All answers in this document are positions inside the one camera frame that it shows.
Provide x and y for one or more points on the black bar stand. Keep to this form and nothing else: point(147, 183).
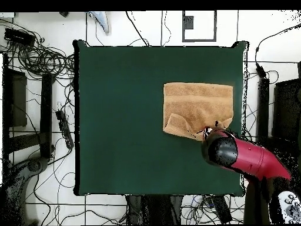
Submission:
point(46, 106)
point(263, 108)

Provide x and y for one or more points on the dark green table cloth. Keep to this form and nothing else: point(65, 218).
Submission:
point(117, 117)

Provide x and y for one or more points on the small dark object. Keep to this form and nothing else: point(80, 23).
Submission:
point(64, 14)

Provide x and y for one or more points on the pale blue curved object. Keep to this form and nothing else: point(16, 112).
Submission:
point(102, 22)

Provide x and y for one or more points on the grey stand base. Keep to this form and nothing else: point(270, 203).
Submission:
point(35, 164)

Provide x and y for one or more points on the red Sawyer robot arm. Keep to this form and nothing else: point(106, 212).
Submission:
point(254, 160)

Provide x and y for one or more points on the tan terry towel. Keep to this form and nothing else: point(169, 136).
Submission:
point(197, 106)

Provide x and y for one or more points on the black box device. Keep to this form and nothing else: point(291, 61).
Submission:
point(20, 37)

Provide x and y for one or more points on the grey rectangular floor frame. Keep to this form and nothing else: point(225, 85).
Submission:
point(188, 22)

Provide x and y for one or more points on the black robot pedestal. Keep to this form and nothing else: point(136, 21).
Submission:
point(152, 209)

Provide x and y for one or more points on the wide black power strip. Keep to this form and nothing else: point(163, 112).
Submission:
point(221, 209)

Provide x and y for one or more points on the dark flat panel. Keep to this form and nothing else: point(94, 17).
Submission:
point(287, 110)
point(18, 98)

